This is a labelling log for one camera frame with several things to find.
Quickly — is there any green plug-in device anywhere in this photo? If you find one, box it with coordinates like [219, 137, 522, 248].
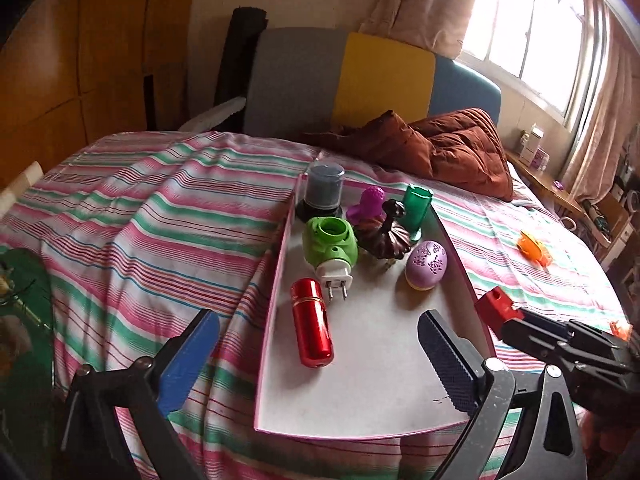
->
[302, 216, 360, 303]

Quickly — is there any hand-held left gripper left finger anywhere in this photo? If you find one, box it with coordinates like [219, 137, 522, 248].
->
[60, 309, 221, 480]

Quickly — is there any dark cylindrical jar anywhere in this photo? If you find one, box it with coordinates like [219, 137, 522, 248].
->
[295, 160, 347, 221]

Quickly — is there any purple plastic toy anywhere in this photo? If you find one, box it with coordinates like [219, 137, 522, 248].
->
[346, 186, 387, 226]

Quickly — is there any green bag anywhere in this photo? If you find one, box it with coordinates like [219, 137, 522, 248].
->
[0, 247, 56, 391]

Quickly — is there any blue yellow grey headboard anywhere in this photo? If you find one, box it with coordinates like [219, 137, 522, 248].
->
[242, 27, 502, 136]

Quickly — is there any brown quilted blanket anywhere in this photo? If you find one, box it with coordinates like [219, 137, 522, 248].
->
[300, 107, 516, 203]

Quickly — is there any grey pillow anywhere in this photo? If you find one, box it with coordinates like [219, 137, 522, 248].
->
[505, 162, 532, 206]

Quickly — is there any window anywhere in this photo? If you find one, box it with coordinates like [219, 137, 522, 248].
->
[460, 0, 608, 121]

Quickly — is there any orange plastic clip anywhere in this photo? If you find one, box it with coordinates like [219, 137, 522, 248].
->
[517, 230, 553, 267]

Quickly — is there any green plastic cup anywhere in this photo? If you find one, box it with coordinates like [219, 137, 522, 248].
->
[401, 183, 433, 241]

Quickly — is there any wooden wardrobe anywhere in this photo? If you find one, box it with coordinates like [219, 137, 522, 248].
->
[0, 0, 201, 181]

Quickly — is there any wooden side table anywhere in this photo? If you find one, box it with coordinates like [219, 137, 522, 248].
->
[505, 147, 586, 216]

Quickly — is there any pink and white tray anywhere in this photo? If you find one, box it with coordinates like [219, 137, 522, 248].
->
[254, 172, 501, 442]

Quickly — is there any red metallic bottle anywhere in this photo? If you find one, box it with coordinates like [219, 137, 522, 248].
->
[291, 277, 335, 367]

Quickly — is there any black rolled mat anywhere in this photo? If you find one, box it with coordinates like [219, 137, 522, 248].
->
[215, 7, 268, 106]

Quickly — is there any beige curtain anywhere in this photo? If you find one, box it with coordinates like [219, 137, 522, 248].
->
[560, 35, 640, 201]
[360, 0, 483, 58]

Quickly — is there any cardboard box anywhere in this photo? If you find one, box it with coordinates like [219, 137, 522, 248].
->
[582, 192, 633, 261]

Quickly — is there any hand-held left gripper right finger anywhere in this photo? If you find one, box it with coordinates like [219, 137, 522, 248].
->
[417, 310, 588, 480]

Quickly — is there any purple oval perforated case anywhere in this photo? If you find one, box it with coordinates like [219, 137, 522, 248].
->
[404, 240, 448, 291]

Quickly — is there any red plastic block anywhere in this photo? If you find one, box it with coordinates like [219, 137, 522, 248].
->
[474, 287, 526, 336]

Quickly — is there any striped bedsheet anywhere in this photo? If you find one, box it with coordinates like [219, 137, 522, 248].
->
[0, 130, 640, 480]

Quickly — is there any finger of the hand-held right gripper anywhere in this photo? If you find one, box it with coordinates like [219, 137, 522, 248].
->
[520, 310, 628, 350]
[501, 320, 583, 362]

